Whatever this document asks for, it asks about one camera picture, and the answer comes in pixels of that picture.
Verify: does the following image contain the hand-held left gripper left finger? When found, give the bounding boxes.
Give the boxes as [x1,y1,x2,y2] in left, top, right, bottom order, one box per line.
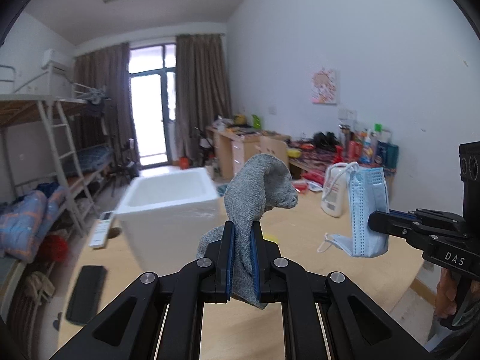
[49,221,235,360]

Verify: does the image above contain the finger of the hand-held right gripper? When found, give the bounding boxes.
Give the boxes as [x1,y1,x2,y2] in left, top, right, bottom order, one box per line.
[390,208,463,230]
[367,211,433,250]

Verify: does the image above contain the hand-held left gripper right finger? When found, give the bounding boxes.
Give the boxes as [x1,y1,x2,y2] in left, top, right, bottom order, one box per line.
[251,221,431,360]

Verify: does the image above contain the blue face mask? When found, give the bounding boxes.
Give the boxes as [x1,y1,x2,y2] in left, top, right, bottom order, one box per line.
[317,162,390,259]

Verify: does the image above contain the grey sock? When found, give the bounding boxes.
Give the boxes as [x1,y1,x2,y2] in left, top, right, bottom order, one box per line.
[196,153,299,310]

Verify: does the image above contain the white foam box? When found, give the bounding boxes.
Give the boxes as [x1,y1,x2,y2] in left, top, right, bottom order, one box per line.
[116,167,221,271]

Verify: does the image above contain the person's right hand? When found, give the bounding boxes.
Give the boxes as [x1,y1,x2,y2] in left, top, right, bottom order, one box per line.
[435,269,461,319]

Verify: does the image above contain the white lotion bottle red cap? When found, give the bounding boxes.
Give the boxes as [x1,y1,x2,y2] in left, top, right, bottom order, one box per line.
[320,163,356,218]

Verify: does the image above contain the row of toiletry bottles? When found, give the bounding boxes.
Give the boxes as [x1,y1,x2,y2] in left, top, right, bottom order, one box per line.
[338,122,400,170]

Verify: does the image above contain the wooden desk with drawers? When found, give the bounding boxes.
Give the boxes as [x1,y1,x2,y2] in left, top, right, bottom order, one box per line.
[206,125,292,180]

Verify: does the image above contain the wooden chair with smiley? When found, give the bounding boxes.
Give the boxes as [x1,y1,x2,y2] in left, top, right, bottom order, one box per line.
[259,137,290,174]

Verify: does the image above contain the black folding chair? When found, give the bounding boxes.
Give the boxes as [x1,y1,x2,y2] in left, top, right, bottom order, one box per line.
[112,138,138,181]
[196,127,215,168]

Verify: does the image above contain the black headphones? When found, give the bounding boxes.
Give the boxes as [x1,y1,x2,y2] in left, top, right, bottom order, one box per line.
[313,131,341,148]

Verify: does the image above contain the white remote control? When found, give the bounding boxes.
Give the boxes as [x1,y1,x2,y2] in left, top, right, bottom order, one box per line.
[88,211,114,248]

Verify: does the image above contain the black smartphone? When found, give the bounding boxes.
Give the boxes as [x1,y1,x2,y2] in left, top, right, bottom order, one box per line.
[66,265,108,325]

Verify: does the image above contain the brown curtain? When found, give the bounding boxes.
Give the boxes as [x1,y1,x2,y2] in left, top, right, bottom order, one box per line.
[175,34,232,166]
[74,43,131,169]

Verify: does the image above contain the dark blue checked bedding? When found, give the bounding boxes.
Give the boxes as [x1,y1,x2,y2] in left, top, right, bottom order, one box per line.
[74,145,115,170]

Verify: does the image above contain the red plastic bag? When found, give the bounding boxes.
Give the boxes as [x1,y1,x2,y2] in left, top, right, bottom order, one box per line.
[39,234,70,266]

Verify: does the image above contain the glass balcony door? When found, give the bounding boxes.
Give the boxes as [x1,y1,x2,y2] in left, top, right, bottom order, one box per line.
[128,44,178,166]

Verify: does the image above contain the beige cloth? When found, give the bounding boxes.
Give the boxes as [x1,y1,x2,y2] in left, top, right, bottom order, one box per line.
[25,269,56,303]

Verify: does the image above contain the hanging dark clothes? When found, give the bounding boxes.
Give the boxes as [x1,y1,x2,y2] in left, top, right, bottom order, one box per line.
[85,89,114,136]

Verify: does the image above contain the white bunk bed ladder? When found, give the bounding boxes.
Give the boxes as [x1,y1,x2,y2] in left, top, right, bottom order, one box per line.
[37,100,95,235]

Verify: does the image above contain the blue plaid quilt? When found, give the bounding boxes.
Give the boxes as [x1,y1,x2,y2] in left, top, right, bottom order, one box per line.
[0,183,69,264]

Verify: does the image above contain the white metal bunk bed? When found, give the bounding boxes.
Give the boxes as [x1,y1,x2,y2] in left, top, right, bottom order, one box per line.
[0,65,96,271]
[70,82,118,182]

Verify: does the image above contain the white air conditioner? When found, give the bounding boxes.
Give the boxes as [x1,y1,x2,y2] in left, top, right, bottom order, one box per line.
[42,49,71,73]

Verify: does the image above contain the pink cartoon wall poster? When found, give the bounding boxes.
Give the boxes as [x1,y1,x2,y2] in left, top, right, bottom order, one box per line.
[311,68,338,105]

